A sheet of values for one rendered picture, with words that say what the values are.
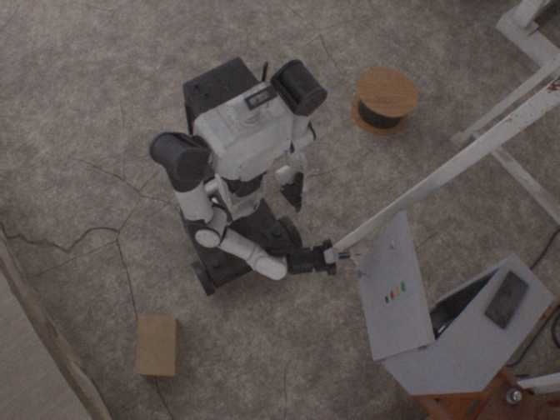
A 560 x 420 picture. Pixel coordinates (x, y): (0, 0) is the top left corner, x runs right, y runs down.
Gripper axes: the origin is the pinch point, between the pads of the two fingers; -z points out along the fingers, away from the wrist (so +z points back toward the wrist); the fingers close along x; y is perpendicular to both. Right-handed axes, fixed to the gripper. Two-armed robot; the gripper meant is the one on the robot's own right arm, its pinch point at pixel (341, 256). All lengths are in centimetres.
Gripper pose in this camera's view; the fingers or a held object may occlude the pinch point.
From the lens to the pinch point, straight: 158.7
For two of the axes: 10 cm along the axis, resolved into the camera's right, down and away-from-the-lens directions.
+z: -9.9, 1.0, -1.4
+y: -0.9, 4.1, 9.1
